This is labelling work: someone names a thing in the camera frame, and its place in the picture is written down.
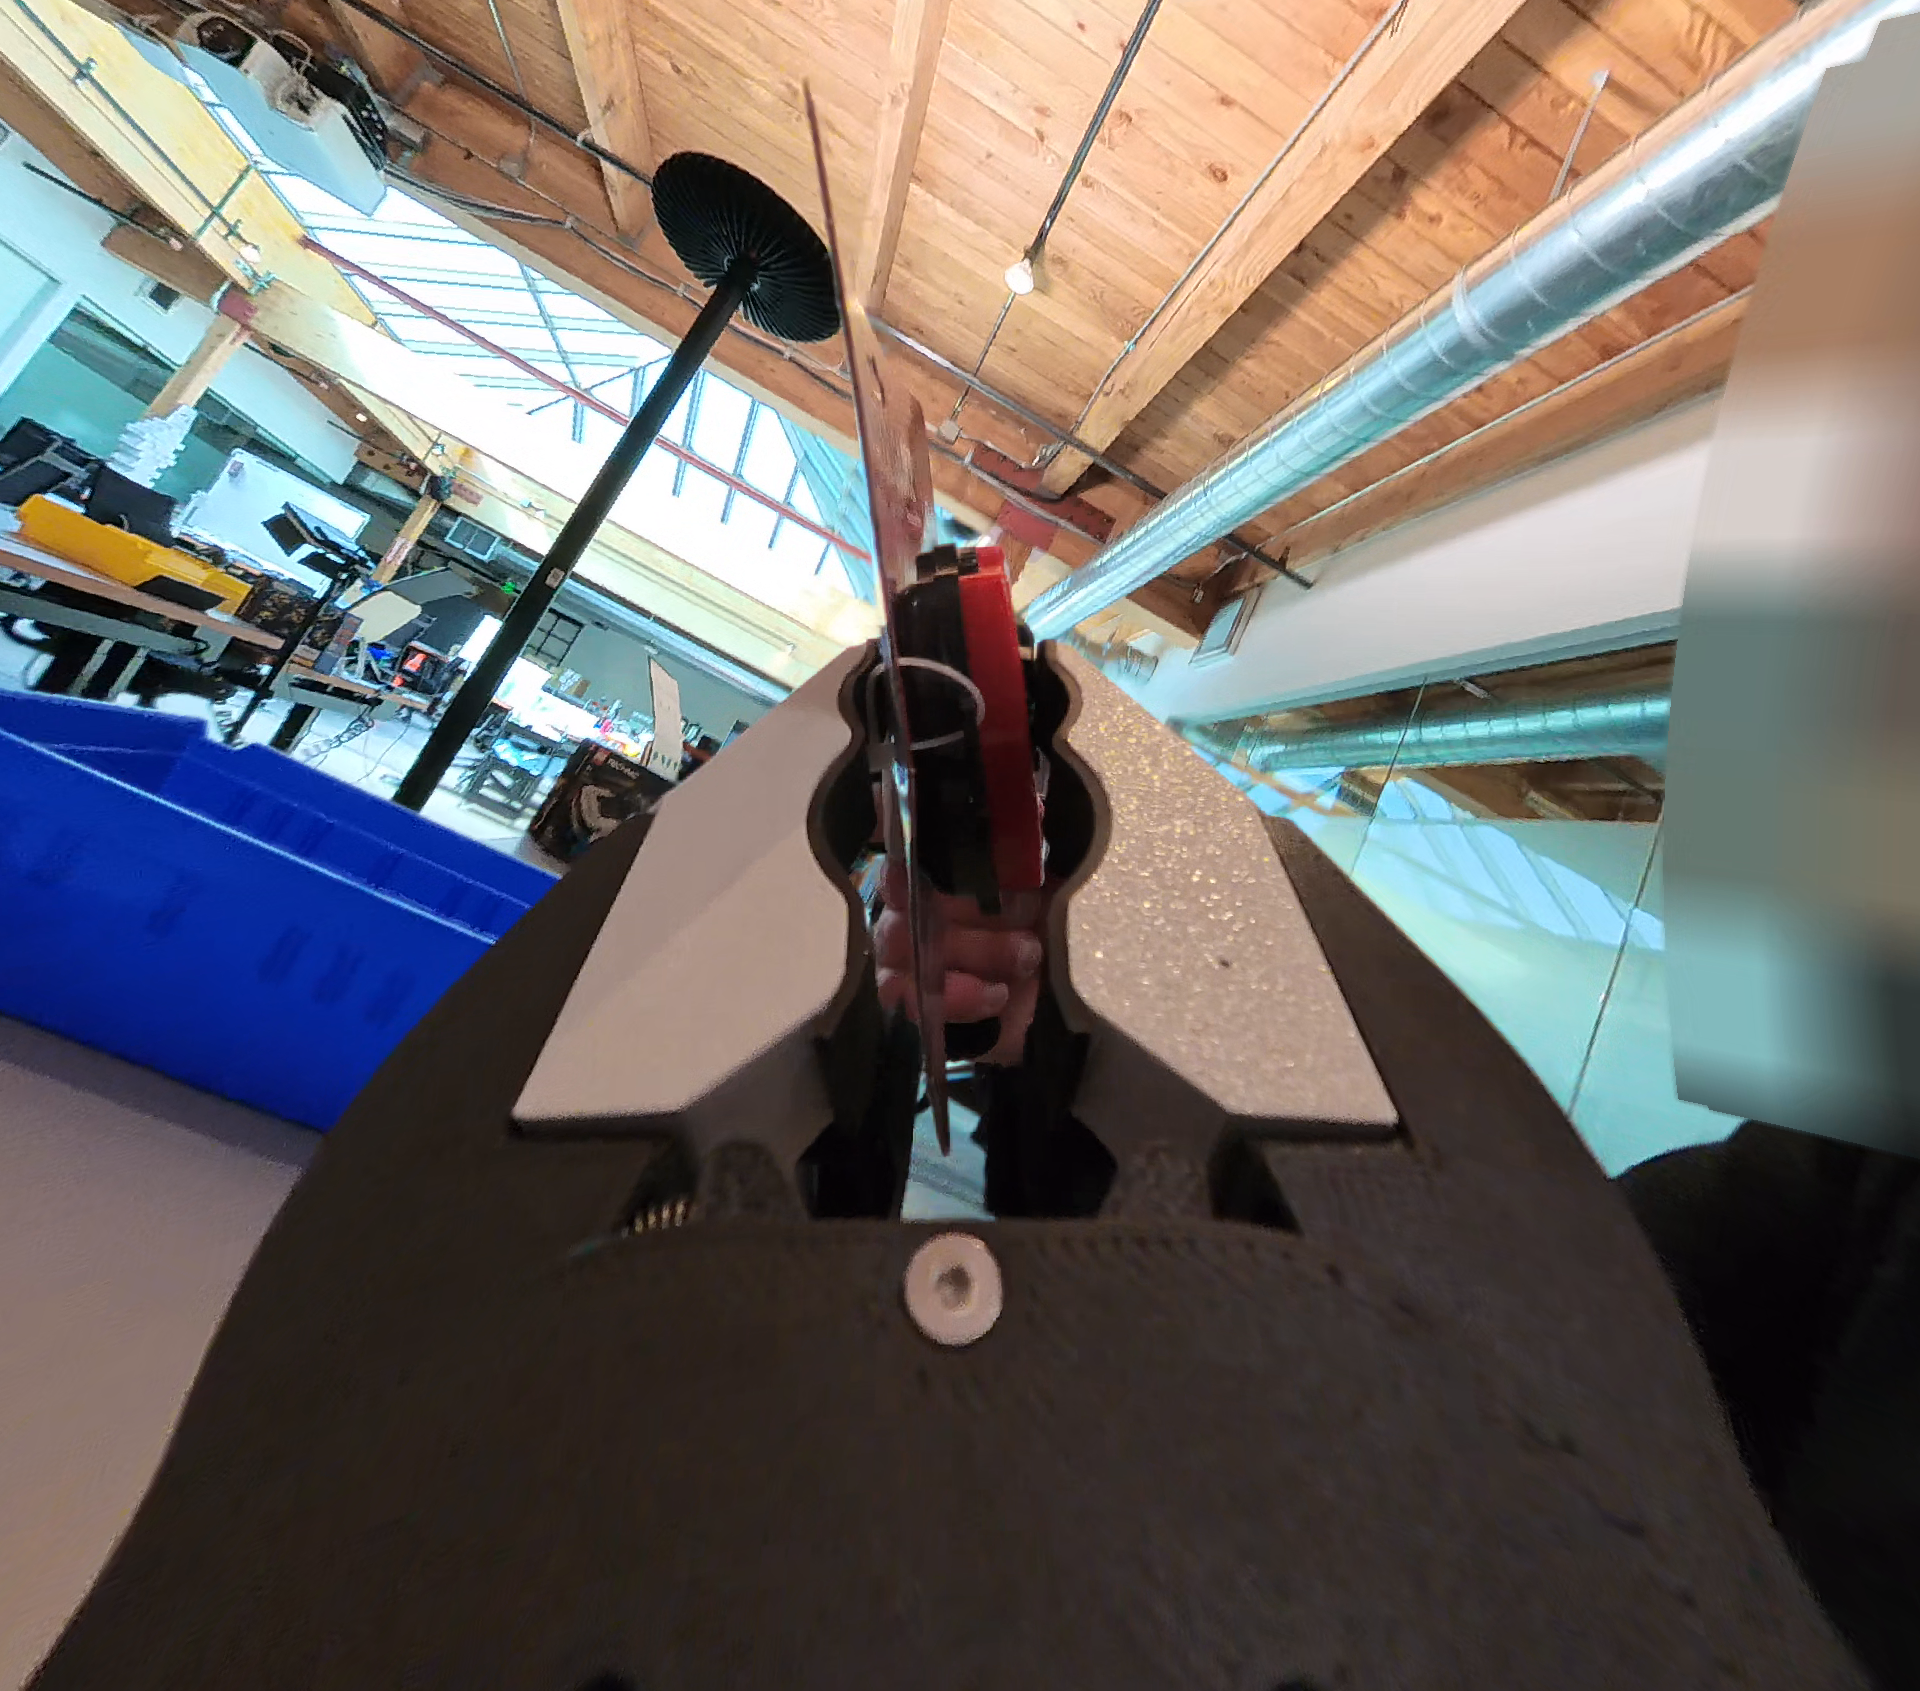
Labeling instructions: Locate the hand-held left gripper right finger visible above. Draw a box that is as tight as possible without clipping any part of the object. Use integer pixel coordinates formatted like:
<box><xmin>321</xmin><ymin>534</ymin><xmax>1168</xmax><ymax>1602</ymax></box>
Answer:
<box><xmin>1033</xmin><ymin>644</ymin><xmax>1409</xmax><ymax>1144</ymax></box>

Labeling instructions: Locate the person's black jacket torso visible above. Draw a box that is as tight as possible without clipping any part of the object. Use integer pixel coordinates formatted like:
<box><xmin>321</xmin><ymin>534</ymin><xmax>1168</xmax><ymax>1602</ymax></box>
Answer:
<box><xmin>1616</xmin><ymin>1118</ymin><xmax>1920</xmax><ymax>1691</ymax></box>

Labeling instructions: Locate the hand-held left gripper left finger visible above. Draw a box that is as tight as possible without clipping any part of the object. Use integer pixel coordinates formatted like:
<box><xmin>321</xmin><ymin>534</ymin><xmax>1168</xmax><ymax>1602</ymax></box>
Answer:
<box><xmin>511</xmin><ymin>642</ymin><xmax>902</xmax><ymax>1148</ymax></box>

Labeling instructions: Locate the silver ventilation duct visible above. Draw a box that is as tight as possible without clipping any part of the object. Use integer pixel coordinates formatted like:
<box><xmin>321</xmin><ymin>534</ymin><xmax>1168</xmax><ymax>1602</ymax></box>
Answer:
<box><xmin>1024</xmin><ymin>0</ymin><xmax>1920</xmax><ymax>646</ymax></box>

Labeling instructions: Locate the yellow plastic bin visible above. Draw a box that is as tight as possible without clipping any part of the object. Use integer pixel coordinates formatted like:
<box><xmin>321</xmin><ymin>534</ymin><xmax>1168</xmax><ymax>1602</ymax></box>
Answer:
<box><xmin>13</xmin><ymin>494</ymin><xmax>259</xmax><ymax>616</ymax></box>

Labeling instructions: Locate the ceiling-mounted grey equipment box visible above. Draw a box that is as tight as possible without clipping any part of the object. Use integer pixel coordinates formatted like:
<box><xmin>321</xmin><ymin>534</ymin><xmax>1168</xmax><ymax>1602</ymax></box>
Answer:
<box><xmin>172</xmin><ymin>15</ymin><xmax>397</xmax><ymax>219</ymax></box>

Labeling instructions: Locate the black pole with round disc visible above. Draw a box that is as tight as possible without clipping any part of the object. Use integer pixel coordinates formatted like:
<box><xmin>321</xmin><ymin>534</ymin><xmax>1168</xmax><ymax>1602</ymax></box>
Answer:
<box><xmin>390</xmin><ymin>151</ymin><xmax>846</xmax><ymax>812</ymax></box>

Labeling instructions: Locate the wooden-top desk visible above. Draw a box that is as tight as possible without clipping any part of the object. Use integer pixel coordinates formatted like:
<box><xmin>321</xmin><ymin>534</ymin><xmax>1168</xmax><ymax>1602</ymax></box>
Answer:
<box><xmin>0</xmin><ymin>528</ymin><xmax>294</xmax><ymax>710</ymax></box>

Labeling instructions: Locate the black printed cardboard box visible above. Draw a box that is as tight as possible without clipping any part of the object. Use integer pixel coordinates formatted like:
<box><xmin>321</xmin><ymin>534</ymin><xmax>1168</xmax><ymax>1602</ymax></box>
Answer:
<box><xmin>528</xmin><ymin>738</ymin><xmax>681</xmax><ymax>866</ymax></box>

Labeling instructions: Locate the person's right hand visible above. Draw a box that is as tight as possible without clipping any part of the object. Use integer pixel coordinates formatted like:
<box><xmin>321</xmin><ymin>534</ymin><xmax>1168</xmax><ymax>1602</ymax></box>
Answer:
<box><xmin>877</xmin><ymin>896</ymin><xmax>1049</xmax><ymax>1030</ymax></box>

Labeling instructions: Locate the large blue plastic bin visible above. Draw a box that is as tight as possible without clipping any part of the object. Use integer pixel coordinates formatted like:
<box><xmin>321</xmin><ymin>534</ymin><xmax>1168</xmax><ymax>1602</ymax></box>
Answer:
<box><xmin>0</xmin><ymin>686</ymin><xmax>561</xmax><ymax>1136</ymax></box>

